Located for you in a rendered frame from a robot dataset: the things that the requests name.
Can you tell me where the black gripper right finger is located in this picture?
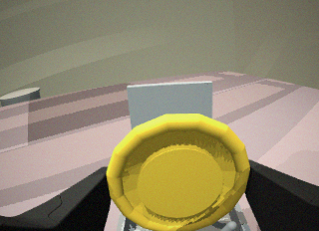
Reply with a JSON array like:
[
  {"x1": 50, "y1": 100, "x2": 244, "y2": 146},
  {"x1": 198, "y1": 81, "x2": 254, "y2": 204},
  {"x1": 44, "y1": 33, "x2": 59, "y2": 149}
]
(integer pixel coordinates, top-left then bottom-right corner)
[{"x1": 244, "y1": 159, "x2": 319, "y2": 231}]

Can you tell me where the yellow round plate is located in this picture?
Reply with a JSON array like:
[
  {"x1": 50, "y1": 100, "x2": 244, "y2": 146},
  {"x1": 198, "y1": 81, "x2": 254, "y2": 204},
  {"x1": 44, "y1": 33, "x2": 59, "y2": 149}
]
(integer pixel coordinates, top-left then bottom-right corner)
[{"x1": 107, "y1": 115, "x2": 250, "y2": 231}]

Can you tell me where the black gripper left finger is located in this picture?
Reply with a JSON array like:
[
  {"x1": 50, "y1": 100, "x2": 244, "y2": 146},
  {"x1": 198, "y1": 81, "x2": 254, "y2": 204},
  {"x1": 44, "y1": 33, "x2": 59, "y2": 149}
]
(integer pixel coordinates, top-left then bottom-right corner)
[{"x1": 0, "y1": 167, "x2": 112, "y2": 231}]

